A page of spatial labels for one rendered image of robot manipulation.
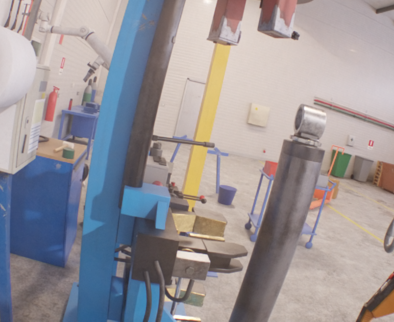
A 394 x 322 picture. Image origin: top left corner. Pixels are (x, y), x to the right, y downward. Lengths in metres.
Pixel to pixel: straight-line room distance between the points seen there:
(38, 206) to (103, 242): 1.35
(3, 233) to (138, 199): 0.64
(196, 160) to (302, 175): 2.64
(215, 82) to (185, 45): 8.34
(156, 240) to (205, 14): 11.71
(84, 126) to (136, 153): 7.08
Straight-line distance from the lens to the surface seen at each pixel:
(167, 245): 1.28
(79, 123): 8.46
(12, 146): 1.29
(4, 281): 1.70
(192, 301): 2.09
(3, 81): 1.01
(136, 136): 1.38
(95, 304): 1.82
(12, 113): 1.27
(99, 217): 1.58
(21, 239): 3.08
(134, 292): 1.43
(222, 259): 1.51
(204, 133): 4.14
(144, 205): 1.39
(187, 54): 12.40
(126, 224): 1.59
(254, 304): 1.87
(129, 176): 1.40
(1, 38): 1.03
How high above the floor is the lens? 1.55
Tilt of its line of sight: 7 degrees down
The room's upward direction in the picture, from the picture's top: 13 degrees clockwise
